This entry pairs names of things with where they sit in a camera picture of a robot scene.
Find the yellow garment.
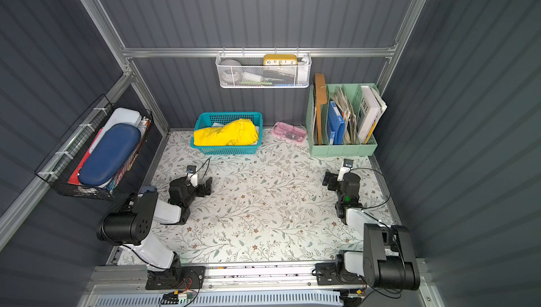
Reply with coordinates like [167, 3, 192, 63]
[194, 118, 259, 146]

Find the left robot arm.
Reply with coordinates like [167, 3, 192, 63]
[97, 176, 213, 288]

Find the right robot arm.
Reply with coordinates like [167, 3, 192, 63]
[322, 171, 421, 291]

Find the tape roll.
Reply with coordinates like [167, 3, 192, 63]
[218, 59, 242, 85]

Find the blue folder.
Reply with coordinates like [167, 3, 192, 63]
[327, 101, 345, 145]

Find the pink plastic box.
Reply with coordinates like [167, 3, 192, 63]
[270, 122, 307, 145]

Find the green file organizer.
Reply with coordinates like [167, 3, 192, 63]
[305, 84, 378, 158]

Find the teal plastic basket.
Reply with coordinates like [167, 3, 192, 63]
[191, 112, 263, 155]

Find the floral table mat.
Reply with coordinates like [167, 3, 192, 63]
[116, 128, 409, 266]

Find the brown board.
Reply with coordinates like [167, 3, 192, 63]
[314, 73, 327, 145]

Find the white book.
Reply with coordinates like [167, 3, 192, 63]
[357, 85, 387, 144]

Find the blue oval case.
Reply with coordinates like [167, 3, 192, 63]
[79, 124, 141, 187]

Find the white flat box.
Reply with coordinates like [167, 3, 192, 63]
[88, 108, 142, 154]

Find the red folder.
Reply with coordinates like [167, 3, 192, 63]
[68, 128, 103, 185]

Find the yellow clock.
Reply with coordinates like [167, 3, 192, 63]
[263, 54, 298, 66]

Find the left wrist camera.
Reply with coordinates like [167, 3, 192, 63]
[187, 166, 198, 187]

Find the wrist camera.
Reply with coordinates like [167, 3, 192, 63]
[337, 159, 354, 182]
[187, 166, 198, 187]

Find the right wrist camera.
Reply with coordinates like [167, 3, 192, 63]
[337, 159, 354, 182]

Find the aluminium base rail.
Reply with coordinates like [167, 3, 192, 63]
[79, 260, 445, 306]

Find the white wire wall basket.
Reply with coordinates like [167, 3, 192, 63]
[216, 52, 312, 89]

